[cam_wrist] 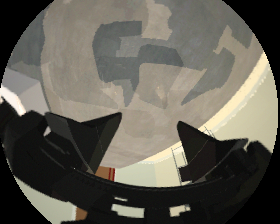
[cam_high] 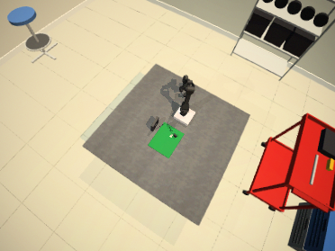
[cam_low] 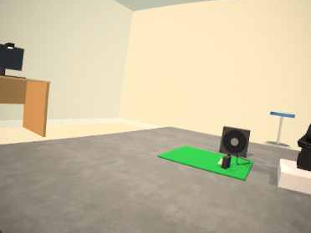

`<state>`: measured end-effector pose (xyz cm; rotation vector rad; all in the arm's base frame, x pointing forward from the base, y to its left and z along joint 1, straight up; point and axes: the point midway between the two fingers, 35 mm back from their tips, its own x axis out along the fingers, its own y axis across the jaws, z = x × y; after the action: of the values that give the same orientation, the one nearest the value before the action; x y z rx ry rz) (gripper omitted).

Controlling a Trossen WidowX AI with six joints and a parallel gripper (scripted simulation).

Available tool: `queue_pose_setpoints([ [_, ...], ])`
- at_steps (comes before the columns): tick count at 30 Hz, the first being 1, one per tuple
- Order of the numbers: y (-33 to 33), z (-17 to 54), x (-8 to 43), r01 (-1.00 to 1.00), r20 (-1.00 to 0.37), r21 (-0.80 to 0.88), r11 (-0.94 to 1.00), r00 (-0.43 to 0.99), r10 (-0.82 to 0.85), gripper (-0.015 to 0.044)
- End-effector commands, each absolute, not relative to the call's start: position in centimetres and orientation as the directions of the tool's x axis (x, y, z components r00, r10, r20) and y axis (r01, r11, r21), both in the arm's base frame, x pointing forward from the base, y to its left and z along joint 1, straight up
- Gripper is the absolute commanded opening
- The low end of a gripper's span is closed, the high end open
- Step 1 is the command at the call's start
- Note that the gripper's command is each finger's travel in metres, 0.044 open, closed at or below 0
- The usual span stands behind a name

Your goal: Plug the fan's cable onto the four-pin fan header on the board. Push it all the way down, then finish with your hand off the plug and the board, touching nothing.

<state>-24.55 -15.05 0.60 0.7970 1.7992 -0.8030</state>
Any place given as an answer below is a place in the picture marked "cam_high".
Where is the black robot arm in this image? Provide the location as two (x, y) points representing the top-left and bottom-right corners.
(179, 75), (195, 117)

